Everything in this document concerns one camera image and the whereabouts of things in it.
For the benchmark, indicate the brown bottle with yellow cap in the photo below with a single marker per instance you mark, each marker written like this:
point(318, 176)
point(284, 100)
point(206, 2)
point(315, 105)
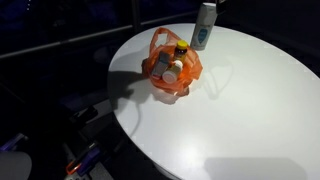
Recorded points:
point(180, 53)

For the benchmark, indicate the grey rounded object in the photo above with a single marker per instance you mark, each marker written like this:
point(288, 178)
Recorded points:
point(13, 166)

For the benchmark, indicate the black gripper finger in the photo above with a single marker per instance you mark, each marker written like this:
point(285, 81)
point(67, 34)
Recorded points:
point(221, 6)

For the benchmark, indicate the white container with blue label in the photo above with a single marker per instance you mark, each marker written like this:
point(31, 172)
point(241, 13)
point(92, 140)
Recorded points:
point(202, 33)

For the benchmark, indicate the orange clamp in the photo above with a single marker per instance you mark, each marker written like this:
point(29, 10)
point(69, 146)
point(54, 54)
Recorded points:
point(74, 166)

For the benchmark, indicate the dark railing post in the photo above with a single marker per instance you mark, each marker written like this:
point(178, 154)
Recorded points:
point(135, 16)

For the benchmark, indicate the small grey box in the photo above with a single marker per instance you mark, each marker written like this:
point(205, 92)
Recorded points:
point(161, 65)

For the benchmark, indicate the purple bar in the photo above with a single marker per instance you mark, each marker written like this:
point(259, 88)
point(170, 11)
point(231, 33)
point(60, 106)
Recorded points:
point(11, 143)

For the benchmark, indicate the orange plastic bag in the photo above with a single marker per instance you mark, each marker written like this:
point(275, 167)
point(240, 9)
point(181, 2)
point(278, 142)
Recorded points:
point(190, 71)

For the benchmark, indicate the grey metal handrail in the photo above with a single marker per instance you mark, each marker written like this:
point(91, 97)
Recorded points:
point(170, 18)
point(66, 40)

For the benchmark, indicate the yellow bottle with white cap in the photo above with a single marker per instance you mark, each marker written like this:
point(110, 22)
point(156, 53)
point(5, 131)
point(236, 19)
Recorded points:
point(170, 76)

